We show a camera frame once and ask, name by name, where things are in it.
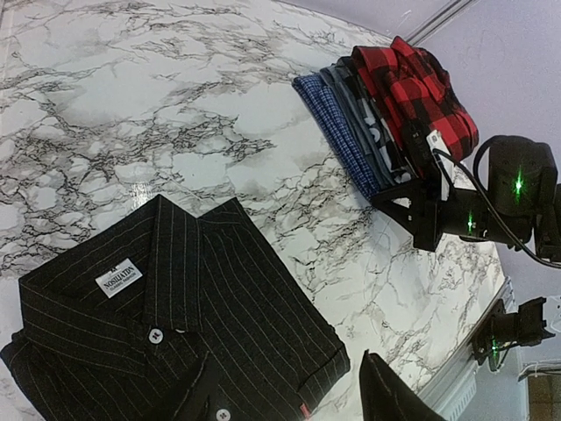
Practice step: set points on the blue shirt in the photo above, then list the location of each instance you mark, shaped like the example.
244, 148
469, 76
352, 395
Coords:
323, 106

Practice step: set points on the black pinstripe long sleeve shirt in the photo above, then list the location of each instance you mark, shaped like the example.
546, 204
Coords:
167, 316

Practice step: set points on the grey white shirt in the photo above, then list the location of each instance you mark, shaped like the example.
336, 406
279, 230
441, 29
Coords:
369, 129

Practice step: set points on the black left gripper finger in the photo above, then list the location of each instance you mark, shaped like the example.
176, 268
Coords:
386, 397

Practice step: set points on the right aluminium wall post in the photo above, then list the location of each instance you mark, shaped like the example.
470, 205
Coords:
437, 21

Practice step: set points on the red black plaid shirt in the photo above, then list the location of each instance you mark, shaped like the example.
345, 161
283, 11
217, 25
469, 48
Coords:
408, 83

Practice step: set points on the aluminium front rail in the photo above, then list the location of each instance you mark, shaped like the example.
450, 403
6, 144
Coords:
453, 386

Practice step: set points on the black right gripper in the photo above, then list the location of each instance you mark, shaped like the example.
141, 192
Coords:
415, 204

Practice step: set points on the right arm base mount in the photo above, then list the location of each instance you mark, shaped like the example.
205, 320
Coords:
501, 331

